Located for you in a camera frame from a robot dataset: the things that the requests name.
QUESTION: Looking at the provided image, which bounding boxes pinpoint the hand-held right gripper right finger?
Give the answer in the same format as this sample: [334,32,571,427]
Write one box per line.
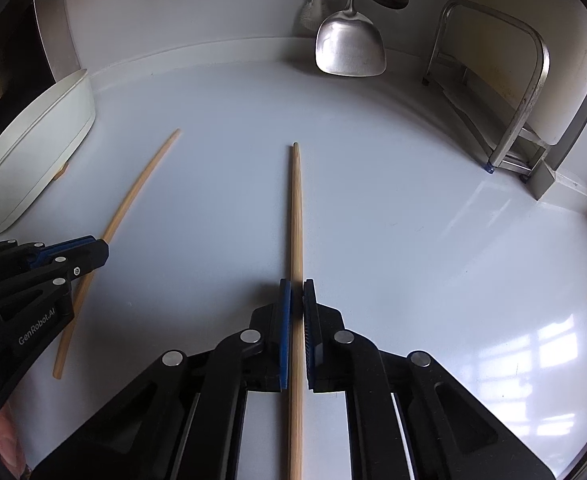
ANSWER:
[301,279,557,480]

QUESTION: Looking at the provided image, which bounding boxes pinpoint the metal spatula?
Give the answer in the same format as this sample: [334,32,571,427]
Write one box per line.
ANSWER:
[315,0,388,78]

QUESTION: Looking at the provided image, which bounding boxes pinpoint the white round basin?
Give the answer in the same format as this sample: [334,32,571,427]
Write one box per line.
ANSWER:
[0,69,97,235]

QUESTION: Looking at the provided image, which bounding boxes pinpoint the long wooden chopstick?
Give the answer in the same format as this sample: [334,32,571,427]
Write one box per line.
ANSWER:
[52,129,182,380]
[288,142,307,480]

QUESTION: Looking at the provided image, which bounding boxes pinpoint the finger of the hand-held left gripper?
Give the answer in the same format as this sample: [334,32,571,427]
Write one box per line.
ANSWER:
[0,241,110,312]
[0,235,99,287]

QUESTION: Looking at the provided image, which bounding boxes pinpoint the metal cutting board rack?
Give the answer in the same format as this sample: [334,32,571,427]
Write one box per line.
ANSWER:
[422,0,551,176]

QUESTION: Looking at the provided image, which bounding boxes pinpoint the pale cutting board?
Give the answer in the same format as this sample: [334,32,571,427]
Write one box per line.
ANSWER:
[453,0,587,146]

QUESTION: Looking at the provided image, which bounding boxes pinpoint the person's left hand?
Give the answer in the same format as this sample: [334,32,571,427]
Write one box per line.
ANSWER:
[0,402,32,476]

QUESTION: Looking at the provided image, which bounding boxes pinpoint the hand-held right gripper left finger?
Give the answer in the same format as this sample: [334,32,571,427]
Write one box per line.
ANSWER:
[31,279,294,480]

